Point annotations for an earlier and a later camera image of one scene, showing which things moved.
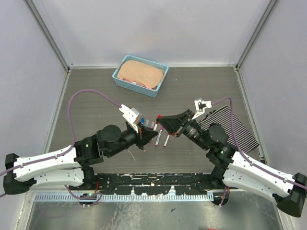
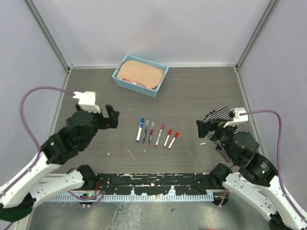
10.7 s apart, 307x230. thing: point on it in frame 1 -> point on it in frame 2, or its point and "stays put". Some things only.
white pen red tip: x=165 y=144 stays put
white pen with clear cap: x=157 y=122 -> x=171 y=143
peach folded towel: x=140 y=72 stays put
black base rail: x=150 y=183 stays put
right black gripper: x=173 y=123 -> x=203 y=126
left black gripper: x=147 y=134 -> x=111 y=122
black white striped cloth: x=245 y=140 stays put
